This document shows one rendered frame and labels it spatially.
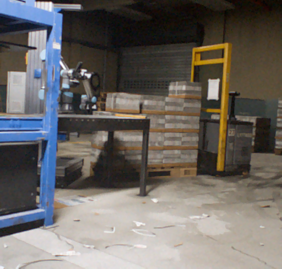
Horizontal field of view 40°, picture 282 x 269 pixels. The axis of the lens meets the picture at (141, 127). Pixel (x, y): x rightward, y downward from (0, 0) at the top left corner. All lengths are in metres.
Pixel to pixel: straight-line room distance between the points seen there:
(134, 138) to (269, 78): 6.88
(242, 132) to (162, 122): 1.32
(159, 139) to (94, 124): 1.76
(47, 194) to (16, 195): 0.22
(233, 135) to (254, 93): 5.69
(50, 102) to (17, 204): 0.76
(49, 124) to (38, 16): 0.75
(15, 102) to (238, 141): 3.10
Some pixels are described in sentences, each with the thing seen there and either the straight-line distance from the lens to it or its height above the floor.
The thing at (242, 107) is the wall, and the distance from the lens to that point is 11.42.
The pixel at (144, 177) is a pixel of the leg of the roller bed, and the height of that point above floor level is 0.19.
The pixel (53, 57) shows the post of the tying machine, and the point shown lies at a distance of 2.88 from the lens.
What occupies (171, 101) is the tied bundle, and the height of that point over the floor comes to 1.01.
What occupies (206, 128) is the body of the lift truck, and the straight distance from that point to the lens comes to 5.92.
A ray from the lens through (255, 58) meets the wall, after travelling 11.40.
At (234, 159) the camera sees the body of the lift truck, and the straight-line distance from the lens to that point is 5.76.
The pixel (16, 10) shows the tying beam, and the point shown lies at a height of 1.49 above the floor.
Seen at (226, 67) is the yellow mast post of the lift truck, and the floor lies 1.52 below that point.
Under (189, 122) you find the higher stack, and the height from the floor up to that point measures 0.74.
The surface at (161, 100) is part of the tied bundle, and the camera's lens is 5.04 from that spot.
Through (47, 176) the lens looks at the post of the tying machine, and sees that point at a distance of 2.91.
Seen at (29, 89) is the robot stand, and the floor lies 1.05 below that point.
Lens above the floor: 0.91
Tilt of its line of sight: 3 degrees down
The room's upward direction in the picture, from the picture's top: 3 degrees clockwise
